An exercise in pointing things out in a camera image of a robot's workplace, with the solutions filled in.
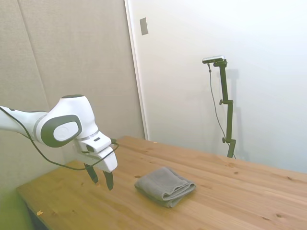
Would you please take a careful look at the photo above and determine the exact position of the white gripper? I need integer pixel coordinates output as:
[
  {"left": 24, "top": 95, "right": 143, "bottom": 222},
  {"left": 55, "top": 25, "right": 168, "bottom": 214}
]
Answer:
[{"left": 71, "top": 140, "right": 118, "bottom": 191}]

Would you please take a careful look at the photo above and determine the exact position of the grey towel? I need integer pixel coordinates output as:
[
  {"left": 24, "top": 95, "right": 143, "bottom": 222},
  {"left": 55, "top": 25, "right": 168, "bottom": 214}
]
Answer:
[{"left": 133, "top": 166, "right": 196, "bottom": 208}]

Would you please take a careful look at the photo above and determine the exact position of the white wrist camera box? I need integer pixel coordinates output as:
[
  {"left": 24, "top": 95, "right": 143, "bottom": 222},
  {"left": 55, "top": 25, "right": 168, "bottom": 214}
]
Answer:
[{"left": 78, "top": 134, "right": 113, "bottom": 154}]

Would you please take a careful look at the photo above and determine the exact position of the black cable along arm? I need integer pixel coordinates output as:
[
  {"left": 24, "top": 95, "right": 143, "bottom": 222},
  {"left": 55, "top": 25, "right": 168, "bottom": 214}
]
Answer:
[{"left": 0, "top": 106, "right": 120, "bottom": 171}]

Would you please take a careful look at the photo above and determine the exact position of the white door frame trim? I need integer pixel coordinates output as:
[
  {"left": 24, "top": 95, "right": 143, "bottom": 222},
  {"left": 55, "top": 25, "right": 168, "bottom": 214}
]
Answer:
[{"left": 124, "top": 0, "right": 150, "bottom": 141}]

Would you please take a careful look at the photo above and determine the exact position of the black camera stand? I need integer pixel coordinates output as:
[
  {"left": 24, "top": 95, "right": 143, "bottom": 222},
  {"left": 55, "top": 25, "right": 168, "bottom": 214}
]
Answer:
[{"left": 213, "top": 59, "right": 237, "bottom": 159}]

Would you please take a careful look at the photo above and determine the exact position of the grey wall switch plate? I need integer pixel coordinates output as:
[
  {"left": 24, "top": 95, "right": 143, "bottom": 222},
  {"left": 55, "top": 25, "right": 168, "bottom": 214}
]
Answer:
[{"left": 140, "top": 17, "right": 150, "bottom": 36}]

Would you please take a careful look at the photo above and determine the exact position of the silver camera on stand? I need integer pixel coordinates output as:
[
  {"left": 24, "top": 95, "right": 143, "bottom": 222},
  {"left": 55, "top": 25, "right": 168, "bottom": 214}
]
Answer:
[{"left": 202, "top": 55, "right": 226, "bottom": 64}]

